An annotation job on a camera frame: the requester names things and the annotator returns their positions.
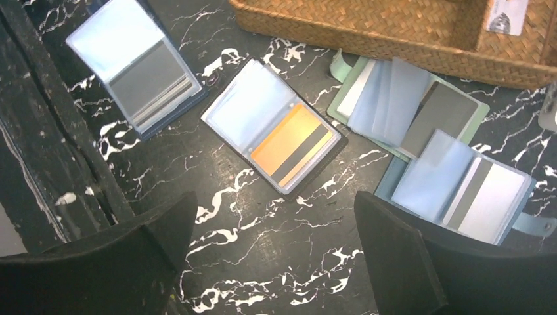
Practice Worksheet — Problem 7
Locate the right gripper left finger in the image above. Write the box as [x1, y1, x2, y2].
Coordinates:
[1, 192, 198, 314]

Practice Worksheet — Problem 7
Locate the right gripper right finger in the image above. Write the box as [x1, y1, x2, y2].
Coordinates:
[354, 191, 556, 314]

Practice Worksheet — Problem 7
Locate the navy blue card holder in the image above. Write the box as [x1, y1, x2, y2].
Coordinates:
[66, 0, 208, 140]

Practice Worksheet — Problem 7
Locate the white striped card in holder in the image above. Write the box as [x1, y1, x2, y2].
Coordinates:
[442, 156, 531, 245]

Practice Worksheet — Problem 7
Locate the light blue card holder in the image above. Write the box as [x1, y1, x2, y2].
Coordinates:
[374, 129, 556, 245]

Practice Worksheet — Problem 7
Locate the green card holder open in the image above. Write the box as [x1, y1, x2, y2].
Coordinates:
[326, 50, 490, 162]

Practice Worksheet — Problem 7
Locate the grey card in green holder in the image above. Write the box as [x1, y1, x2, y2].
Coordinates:
[399, 81, 479, 159]

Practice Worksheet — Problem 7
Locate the yellow card in holder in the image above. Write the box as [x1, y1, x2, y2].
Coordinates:
[249, 103, 339, 192]

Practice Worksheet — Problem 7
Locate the black card holder open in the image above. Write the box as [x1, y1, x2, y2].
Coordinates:
[201, 58, 348, 200]

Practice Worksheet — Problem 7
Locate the white card in tray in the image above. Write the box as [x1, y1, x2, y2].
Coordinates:
[485, 0, 529, 36]

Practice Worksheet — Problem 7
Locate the white small box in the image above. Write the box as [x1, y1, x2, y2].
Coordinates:
[538, 82, 557, 132]

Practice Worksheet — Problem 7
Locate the brown woven divider tray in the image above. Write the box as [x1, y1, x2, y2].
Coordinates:
[231, 1, 556, 89]

